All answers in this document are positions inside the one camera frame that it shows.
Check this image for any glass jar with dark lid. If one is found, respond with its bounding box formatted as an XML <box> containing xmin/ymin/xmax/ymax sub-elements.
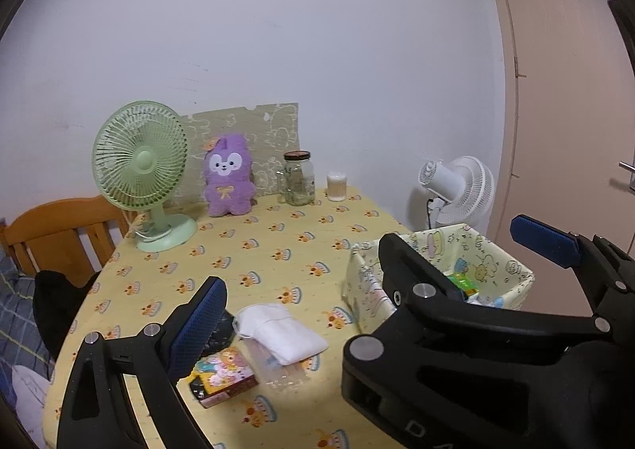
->
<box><xmin>283</xmin><ymin>150</ymin><xmax>316</xmax><ymax>207</ymax></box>

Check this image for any beige door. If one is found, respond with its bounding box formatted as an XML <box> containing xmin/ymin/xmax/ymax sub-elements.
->
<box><xmin>479</xmin><ymin>0</ymin><xmax>635</xmax><ymax>261</ymax></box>

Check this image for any purple plush toy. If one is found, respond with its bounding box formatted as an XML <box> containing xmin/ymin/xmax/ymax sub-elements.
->
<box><xmin>201</xmin><ymin>133</ymin><xmax>257</xmax><ymax>218</ymax></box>

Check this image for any colourful cartoon carton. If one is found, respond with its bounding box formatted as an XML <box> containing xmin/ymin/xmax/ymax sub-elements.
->
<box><xmin>190</xmin><ymin>347</ymin><xmax>259</xmax><ymax>409</ymax></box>

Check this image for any yellow printed tablecloth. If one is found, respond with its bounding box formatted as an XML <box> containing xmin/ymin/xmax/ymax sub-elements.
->
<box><xmin>42</xmin><ymin>186</ymin><xmax>418</xmax><ymax>449</ymax></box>

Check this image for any blue plaid pillow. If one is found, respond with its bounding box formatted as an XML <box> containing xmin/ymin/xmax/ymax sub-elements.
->
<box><xmin>0</xmin><ymin>251</ymin><xmax>55</xmax><ymax>370</ymax></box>

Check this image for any small frosted candle cup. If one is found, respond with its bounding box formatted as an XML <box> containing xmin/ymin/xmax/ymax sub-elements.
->
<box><xmin>326</xmin><ymin>172</ymin><xmax>347</xmax><ymax>202</ymax></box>

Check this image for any clear plastic bag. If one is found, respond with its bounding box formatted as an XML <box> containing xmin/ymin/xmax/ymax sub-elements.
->
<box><xmin>248</xmin><ymin>340</ymin><xmax>313</xmax><ymax>388</ymax></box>

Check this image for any white cloth on bed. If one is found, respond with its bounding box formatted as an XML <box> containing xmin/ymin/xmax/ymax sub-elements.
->
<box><xmin>10</xmin><ymin>365</ymin><xmax>53</xmax><ymax>435</ymax></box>

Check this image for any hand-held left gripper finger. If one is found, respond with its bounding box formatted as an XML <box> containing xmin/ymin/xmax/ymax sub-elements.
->
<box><xmin>56</xmin><ymin>275</ymin><xmax>229</xmax><ymax>449</ymax></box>

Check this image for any cartoon print storage box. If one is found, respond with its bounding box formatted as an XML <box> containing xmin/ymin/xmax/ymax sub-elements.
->
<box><xmin>344</xmin><ymin>223</ymin><xmax>535</xmax><ymax>331</ymax></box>

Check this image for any patterned beige board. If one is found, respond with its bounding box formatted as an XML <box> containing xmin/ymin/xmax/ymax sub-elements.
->
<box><xmin>179</xmin><ymin>103</ymin><xmax>300</xmax><ymax>204</ymax></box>

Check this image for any white standing fan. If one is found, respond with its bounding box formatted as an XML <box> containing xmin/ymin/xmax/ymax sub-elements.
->
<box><xmin>418</xmin><ymin>155</ymin><xmax>496</xmax><ymax>234</ymax></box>

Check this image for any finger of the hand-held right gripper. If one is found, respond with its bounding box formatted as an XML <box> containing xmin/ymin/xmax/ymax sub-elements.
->
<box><xmin>509</xmin><ymin>214</ymin><xmax>635</xmax><ymax>326</ymax></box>
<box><xmin>378</xmin><ymin>232</ymin><xmax>613</xmax><ymax>338</ymax></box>

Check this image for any white folded cloth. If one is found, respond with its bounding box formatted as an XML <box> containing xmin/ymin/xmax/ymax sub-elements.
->
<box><xmin>233</xmin><ymin>303</ymin><xmax>329</xmax><ymax>366</ymax></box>

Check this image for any black lace cloth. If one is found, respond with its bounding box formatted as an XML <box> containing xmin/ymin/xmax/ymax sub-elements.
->
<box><xmin>206</xmin><ymin>310</ymin><xmax>236</xmax><ymax>355</ymax></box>

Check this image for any green tissue packet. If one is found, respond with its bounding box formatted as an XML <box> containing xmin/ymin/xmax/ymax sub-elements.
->
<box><xmin>445</xmin><ymin>272</ymin><xmax>479</xmax><ymax>301</ymax></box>

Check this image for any green desk fan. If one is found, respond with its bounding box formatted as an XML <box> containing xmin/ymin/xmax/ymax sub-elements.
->
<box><xmin>92</xmin><ymin>101</ymin><xmax>198</xmax><ymax>253</ymax></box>

